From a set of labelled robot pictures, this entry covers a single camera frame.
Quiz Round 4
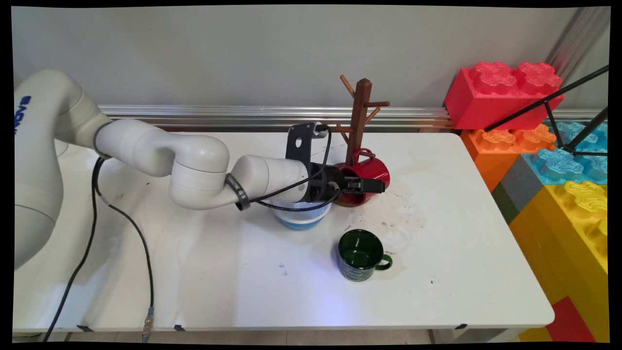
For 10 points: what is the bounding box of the yellow giant toy brick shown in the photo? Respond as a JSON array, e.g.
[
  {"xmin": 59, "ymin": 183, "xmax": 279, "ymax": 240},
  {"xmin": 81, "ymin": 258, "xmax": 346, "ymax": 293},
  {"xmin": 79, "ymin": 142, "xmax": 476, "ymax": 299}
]
[{"xmin": 508, "ymin": 181, "xmax": 609, "ymax": 343}]

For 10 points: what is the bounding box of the black velcro cable strap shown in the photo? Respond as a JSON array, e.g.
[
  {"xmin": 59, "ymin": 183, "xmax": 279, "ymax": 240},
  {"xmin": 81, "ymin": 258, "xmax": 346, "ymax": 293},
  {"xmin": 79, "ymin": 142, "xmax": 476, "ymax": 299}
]
[
  {"xmin": 92, "ymin": 121, "xmax": 115, "ymax": 160},
  {"xmin": 224, "ymin": 172, "xmax": 251, "ymax": 211}
]

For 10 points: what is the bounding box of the plain black cable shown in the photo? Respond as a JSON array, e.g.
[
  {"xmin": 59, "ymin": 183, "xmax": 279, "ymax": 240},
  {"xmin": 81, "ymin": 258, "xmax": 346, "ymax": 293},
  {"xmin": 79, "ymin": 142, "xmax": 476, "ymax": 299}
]
[{"xmin": 42, "ymin": 124, "xmax": 334, "ymax": 343}]

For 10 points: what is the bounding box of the dark green enamel mug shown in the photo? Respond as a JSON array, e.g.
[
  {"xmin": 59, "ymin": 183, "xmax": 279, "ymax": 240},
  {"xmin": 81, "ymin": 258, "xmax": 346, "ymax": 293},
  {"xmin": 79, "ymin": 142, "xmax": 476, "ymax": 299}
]
[{"xmin": 338, "ymin": 229, "xmax": 393, "ymax": 282}]

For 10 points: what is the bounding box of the brown wooden mug tree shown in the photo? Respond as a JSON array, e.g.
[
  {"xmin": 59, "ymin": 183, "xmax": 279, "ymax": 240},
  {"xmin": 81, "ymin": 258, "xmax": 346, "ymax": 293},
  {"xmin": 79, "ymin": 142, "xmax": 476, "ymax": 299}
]
[{"xmin": 321, "ymin": 74, "xmax": 391, "ymax": 209}]

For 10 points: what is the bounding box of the blue and white bowl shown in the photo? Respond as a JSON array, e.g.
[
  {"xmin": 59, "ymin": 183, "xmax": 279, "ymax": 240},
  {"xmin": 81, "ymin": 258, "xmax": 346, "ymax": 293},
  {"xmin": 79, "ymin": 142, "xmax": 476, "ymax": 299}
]
[{"xmin": 271, "ymin": 198, "xmax": 333, "ymax": 231}]

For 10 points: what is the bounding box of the black cable with metal connector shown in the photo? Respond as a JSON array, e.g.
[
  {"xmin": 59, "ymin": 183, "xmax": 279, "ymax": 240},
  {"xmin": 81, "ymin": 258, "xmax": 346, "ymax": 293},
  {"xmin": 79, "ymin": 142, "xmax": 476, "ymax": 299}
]
[{"xmin": 91, "ymin": 156, "xmax": 344, "ymax": 344}]

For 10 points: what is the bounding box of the black tripod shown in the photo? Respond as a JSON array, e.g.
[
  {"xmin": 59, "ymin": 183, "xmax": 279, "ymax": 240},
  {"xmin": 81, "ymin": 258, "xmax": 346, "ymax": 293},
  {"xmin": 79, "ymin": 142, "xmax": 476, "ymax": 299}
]
[{"xmin": 485, "ymin": 65, "xmax": 609, "ymax": 157}]

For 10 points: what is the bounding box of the red ceramic mug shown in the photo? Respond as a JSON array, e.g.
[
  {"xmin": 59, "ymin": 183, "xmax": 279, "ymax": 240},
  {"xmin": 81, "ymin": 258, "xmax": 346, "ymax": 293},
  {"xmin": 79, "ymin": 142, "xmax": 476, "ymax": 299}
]
[{"xmin": 334, "ymin": 148, "xmax": 391, "ymax": 206}]

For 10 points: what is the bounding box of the orange giant toy brick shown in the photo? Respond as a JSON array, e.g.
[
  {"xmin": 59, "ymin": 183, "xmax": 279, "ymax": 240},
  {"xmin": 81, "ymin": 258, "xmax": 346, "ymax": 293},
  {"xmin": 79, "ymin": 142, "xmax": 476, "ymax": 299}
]
[{"xmin": 460, "ymin": 124, "xmax": 557, "ymax": 193}]

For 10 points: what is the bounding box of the light blue giant toy brick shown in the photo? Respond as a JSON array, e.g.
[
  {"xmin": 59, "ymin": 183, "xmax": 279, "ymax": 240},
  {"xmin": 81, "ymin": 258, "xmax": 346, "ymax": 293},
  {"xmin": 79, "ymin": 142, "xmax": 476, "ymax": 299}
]
[{"xmin": 522, "ymin": 122, "xmax": 608, "ymax": 186}]

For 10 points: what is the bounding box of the dark green giant toy brick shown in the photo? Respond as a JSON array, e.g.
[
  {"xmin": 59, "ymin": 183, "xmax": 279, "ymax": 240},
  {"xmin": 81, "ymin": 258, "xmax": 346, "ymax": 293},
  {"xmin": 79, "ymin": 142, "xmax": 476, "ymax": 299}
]
[{"xmin": 491, "ymin": 182, "xmax": 520, "ymax": 225}]

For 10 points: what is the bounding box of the small red toy brick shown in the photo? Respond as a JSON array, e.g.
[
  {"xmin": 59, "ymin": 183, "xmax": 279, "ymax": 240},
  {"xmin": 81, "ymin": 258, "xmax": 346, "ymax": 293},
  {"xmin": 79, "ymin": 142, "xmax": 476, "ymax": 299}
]
[{"xmin": 546, "ymin": 297, "xmax": 596, "ymax": 343}]

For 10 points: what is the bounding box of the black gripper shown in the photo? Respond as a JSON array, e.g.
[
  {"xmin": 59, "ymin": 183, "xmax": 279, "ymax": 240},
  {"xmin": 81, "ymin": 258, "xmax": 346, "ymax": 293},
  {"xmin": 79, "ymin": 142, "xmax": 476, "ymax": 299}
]
[{"xmin": 305, "ymin": 165, "xmax": 386, "ymax": 204}]

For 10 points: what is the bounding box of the grey giant toy brick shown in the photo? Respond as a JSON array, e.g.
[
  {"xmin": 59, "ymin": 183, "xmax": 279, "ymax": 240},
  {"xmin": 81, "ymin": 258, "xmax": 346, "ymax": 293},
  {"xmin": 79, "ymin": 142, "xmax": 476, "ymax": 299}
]
[{"xmin": 500, "ymin": 156, "xmax": 546, "ymax": 212}]

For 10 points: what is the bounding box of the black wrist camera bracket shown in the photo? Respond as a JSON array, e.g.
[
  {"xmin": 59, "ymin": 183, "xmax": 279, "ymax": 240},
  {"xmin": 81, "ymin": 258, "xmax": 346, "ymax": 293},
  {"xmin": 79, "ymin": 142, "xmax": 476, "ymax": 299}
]
[{"xmin": 285, "ymin": 122, "xmax": 329, "ymax": 169}]

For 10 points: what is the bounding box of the red giant toy brick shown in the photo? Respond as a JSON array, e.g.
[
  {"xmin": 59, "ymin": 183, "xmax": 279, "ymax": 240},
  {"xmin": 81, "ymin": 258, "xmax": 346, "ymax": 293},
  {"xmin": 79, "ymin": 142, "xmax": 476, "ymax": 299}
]
[{"xmin": 444, "ymin": 61, "xmax": 565, "ymax": 131}]

